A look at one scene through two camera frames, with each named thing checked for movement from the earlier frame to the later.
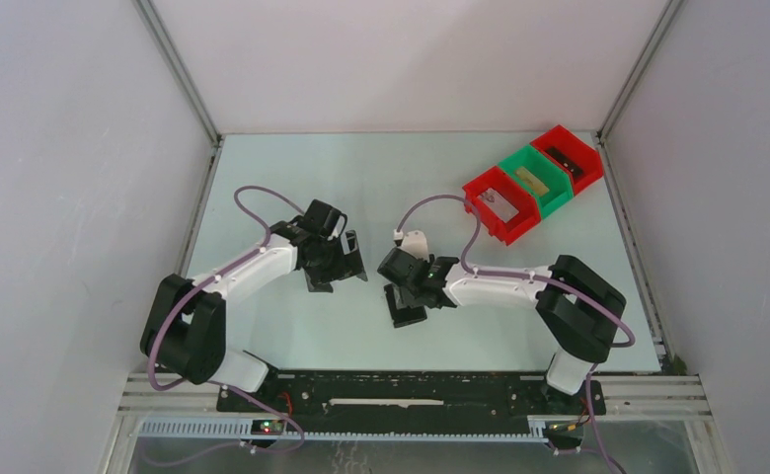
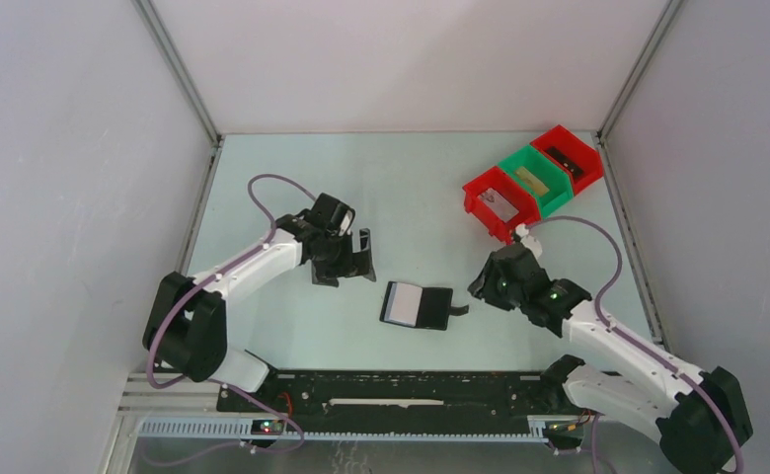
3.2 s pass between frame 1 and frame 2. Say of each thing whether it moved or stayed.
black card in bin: stayed
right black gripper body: moved
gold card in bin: stayed
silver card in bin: stayed
